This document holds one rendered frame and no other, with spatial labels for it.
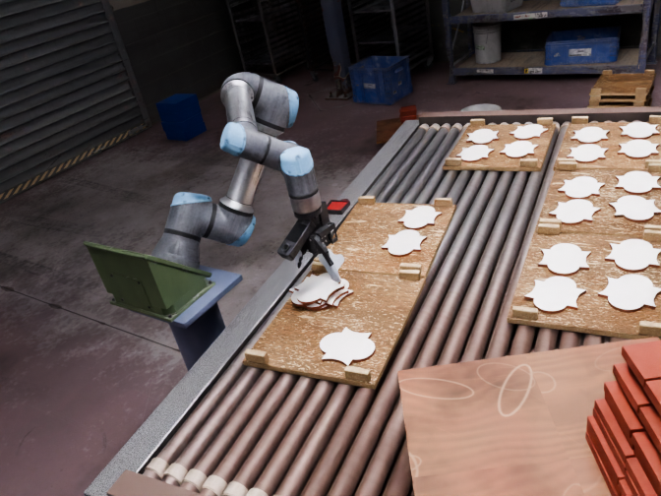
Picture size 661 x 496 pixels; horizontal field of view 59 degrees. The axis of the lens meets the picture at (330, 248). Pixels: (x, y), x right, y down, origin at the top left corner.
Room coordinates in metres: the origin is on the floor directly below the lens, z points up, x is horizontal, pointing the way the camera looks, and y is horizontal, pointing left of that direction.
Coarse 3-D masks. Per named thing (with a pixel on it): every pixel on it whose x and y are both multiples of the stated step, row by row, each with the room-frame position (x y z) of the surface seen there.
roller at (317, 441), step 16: (464, 176) 1.91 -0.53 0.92; (336, 400) 0.95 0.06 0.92; (320, 416) 0.92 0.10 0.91; (336, 416) 0.91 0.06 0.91; (320, 432) 0.87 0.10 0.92; (304, 448) 0.84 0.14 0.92; (320, 448) 0.84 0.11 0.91; (304, 464) 0.80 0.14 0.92; (288, 480) 0.76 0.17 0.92; (304, 480) 0.77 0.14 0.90
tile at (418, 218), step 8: (416, 208) 1.70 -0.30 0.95; (424, 208) 1.68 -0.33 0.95; (432, 208) 1.67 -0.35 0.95; (408, 216) 1.65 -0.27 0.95; (416, 216) 1.64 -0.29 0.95; (424, 216) 1.63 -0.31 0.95; (432, 216) 1.62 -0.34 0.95; (408, 224) 1.60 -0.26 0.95; (416, 224) 1.59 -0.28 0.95; (424, 224) 1.58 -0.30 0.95; (432, 224) 1.58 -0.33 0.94
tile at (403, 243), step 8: (400, 232) 1.56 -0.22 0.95; (408, 232) 1.55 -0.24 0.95; (416, 232) 1.54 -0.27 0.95; (392, 240) 1.52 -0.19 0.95; (400, 240) 1.51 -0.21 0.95; (408, 240) 1.51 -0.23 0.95; (416, 240) 1.50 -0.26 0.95; (424, 240) 1.50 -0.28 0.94; (384, 248) 1.50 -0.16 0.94; (392, 248) 1.48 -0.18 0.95; (400, 248) 1.47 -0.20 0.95; (408, 248) 1.46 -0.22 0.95; (416, 248) 1.45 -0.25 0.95; (400, 256) 1.44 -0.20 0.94
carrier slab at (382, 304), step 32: (352, 288) 1.33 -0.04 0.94; (384, 288) 1.30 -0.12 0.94; (416, 288) 1.27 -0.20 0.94; (288, 320) 1.25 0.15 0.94; (320, 320) 1.22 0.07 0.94; (352, 320) 1.20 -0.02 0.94; (384, 320) 1.17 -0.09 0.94; (288, 352) 1.12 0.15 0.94; (320, 352) 1.10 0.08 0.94; (384, 352) 1.05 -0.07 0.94; (352, 384) 0.98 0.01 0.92
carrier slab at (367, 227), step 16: (368, 208) 1.79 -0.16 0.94; (384, 208) 1.76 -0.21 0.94; (400, 208) 1.74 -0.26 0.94; (448, 208) 1.67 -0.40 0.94; (352, 224) 1.69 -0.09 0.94; (368, 224) 1.67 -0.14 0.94; (384, 224) 1.65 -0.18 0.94; (400, 224) 1.63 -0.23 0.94; (448, 224) 1.57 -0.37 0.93; (352, 240) 1.59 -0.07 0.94; (368, 240) 1.57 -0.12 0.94; (384, 240) 1.55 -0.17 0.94; (432, 240) 1.49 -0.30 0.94; (352, 256) 1.50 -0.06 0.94; (368, 256) 1.48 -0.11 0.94; (384, 256) 1.46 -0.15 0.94; (416, 256) 1.43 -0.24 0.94; (432, 256) 1.41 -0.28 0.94; (368, 272) 1.40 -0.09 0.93; (384, 272) 1.38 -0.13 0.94
